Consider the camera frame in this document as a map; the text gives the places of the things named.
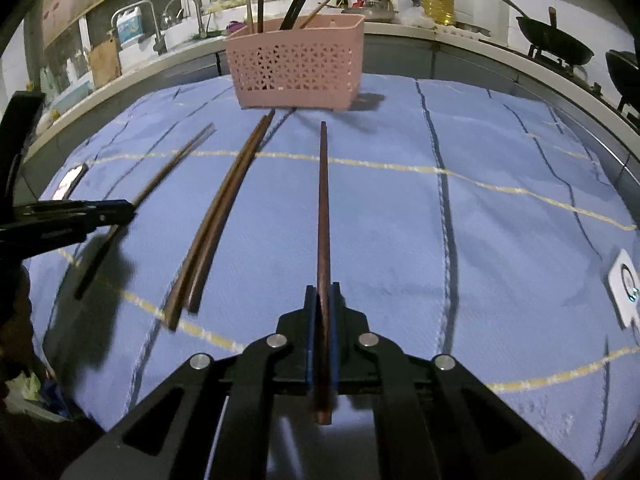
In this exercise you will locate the black wok on stove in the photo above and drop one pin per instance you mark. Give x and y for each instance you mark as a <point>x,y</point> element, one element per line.
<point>547,37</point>

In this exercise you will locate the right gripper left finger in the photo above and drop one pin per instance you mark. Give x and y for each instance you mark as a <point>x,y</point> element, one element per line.
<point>273,365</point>

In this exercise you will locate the blue striped cloth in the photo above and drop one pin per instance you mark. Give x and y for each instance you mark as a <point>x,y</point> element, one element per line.
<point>463,220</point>

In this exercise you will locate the light wooden chopstick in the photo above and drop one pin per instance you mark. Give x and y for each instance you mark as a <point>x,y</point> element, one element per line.
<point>94,265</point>

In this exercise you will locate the blue detergent jug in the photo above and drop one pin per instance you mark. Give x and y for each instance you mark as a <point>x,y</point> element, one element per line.
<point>129,25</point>

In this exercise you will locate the white timer device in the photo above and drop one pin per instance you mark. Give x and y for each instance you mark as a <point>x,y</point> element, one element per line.
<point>623,284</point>

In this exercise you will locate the stainless steel bowl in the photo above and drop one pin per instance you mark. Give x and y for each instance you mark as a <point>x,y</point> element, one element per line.
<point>371,13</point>

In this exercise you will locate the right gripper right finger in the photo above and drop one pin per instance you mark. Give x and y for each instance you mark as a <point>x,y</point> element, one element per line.
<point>405,394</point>

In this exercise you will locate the smartphone with lit screen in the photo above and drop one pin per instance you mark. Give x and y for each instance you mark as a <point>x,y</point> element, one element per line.
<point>69,182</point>

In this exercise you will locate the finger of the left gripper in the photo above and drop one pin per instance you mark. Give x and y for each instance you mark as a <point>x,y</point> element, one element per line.
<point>106,207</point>
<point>28,238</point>

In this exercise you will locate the pink perforated plastic basket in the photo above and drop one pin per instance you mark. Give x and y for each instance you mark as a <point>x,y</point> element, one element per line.
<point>318,66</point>

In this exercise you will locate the black pot with lid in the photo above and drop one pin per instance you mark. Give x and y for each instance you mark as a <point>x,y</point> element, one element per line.
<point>623,68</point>

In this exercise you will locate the wooden cutting board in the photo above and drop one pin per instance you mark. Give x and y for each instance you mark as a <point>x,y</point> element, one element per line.
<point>104,63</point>

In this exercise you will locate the dark brown chopstick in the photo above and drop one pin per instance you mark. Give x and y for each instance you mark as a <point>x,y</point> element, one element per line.
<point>322,331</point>

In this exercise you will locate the chrome kitchen faucet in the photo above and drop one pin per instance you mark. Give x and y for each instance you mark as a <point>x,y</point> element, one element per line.
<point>159,44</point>

